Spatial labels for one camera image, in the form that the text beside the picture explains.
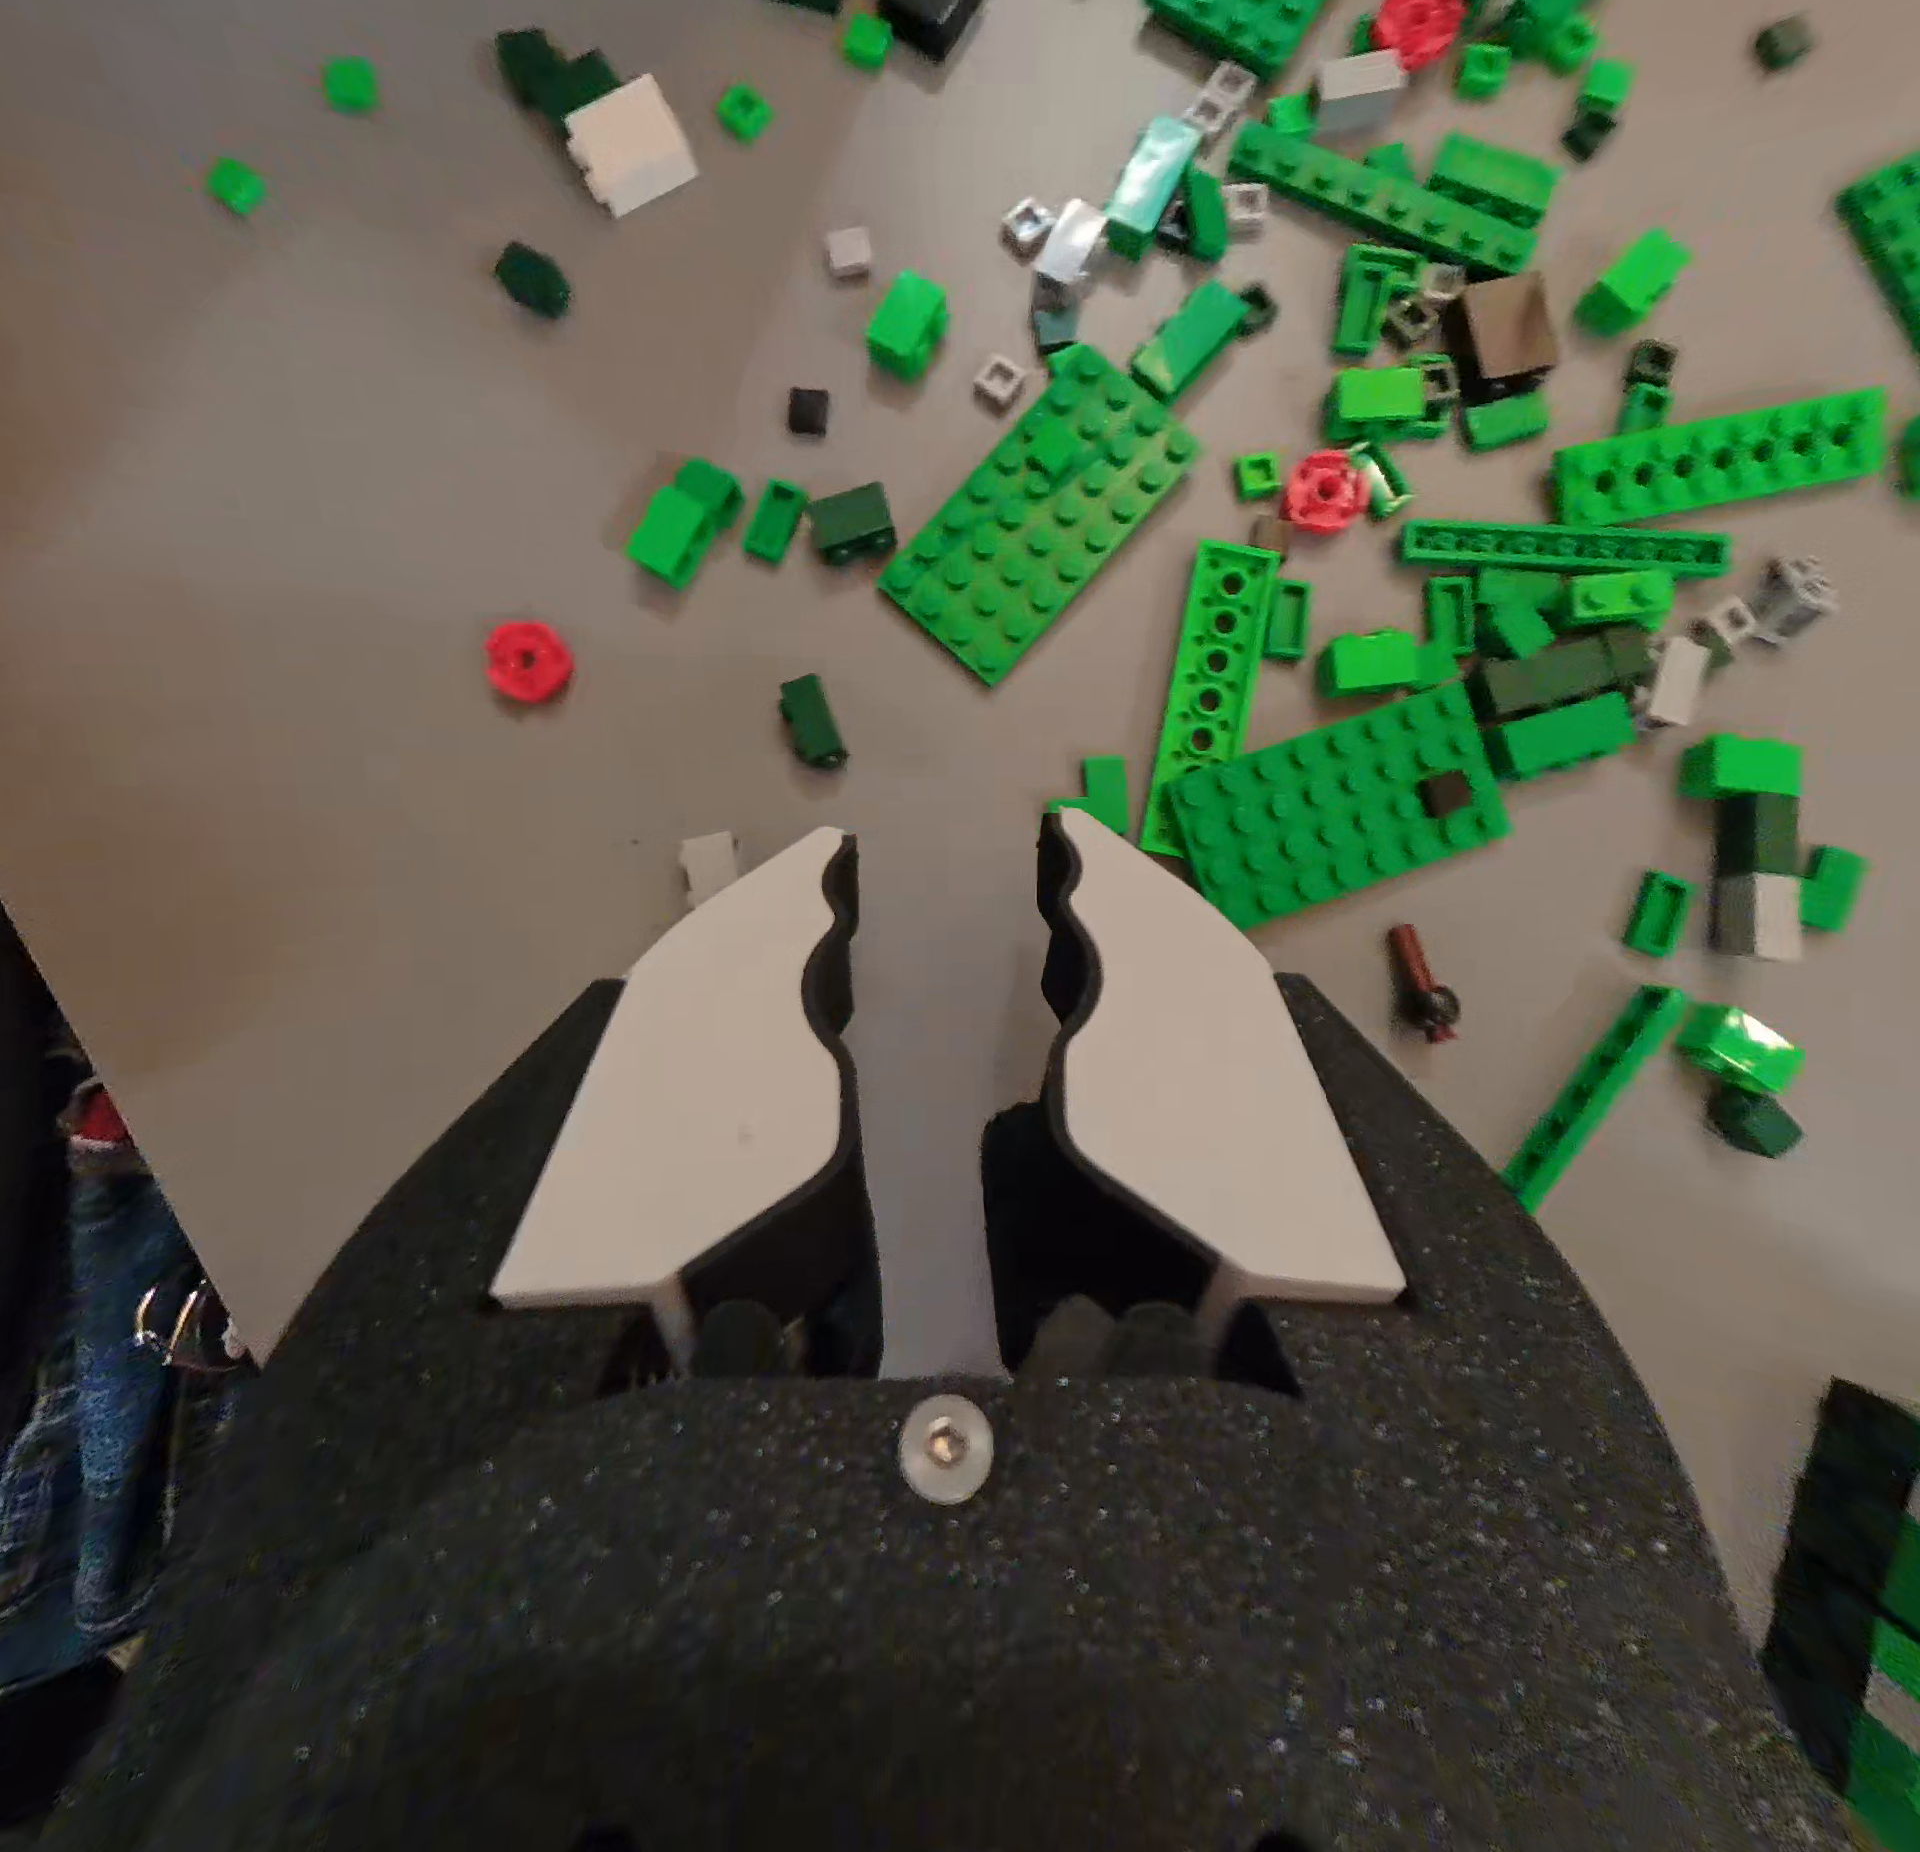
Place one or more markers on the long green plate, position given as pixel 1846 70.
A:
pixel 1590 1099
pixel 1381 198

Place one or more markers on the grey desk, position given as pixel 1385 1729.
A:
pixel 299 531

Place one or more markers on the small grey tile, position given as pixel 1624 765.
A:
pixel 996 380
pixel 1208 112
pixel 1231 81
pixel 1723 623
pixel 1026 226
pixel 1246 200

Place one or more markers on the person's leg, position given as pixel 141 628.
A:
pixel 91 1432

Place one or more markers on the keys on carabiner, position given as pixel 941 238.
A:
pixel 188 1328

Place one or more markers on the large green studded plate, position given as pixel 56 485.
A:
pixel 1889 247

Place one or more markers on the thin green plate with holes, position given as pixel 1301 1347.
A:
pixel 1567 550

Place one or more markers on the brown printed brick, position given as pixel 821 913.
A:
pixel 1500 333

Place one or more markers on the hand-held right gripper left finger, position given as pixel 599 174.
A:
pixel 690 1131

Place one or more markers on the dark green small brick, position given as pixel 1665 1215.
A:
pixel 1782 42

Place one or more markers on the white brick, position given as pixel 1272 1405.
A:
pixel 631 141

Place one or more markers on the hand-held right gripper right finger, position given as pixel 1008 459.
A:
pixel 1200 1116

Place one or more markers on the green brick with holes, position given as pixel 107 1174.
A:
pixel 1214 682
pixel 1718 457

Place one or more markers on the dark red lever piece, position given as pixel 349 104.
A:
pixel 1424 982

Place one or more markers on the small black tile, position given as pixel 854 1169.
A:
pixel 808 409

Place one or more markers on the green flat tile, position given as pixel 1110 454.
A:
pixel 237 183
pixel 349 81

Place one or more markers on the heap of green toy bricks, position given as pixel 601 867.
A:
pixel 909 324

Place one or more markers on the red round piece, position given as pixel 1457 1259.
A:
pixel 1418 9
pixel 528 661
pixel 1328 489

